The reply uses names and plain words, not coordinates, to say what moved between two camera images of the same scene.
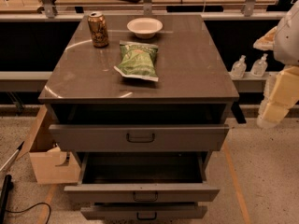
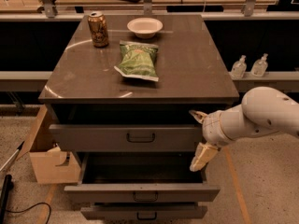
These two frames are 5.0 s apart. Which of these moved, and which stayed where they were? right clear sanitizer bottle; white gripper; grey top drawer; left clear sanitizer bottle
Moved: white gripper
Stayed: right clear sanitizer bottle; left clear sanitizer bottle; grey top drawer
